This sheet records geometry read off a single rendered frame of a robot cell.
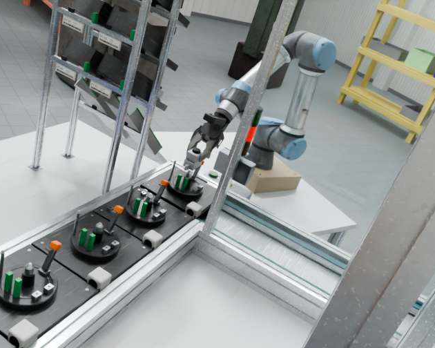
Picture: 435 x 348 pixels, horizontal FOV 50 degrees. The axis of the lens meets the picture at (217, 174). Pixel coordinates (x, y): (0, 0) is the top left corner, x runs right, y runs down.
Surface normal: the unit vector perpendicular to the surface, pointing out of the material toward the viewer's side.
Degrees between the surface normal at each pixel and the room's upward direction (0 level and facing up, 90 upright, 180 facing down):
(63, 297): 0
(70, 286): 0
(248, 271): 90
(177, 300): 0
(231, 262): 90
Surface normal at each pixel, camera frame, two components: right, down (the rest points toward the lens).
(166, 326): 0.29, -0.84
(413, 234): -0.45, 0.29
